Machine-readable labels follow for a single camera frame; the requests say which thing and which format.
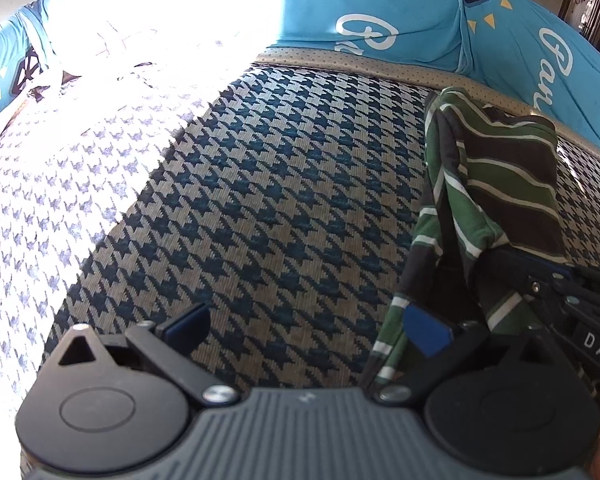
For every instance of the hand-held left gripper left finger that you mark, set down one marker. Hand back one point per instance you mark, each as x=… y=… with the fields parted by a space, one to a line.
x=187 y=327

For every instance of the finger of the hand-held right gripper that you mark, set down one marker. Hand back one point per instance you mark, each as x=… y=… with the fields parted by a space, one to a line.
x=530 y=265

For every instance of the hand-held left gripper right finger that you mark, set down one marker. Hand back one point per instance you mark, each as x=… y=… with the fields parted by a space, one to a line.
x=425 y=332

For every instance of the green brown striped t-shirt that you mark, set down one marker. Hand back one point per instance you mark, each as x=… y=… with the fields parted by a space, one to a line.
x=505 y=185

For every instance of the houndstooth sofa mat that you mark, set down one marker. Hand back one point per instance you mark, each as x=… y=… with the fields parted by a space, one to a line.
x=255 y=200

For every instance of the blue printed sofa cover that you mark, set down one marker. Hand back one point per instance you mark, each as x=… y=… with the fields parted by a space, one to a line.
x=405 y=5

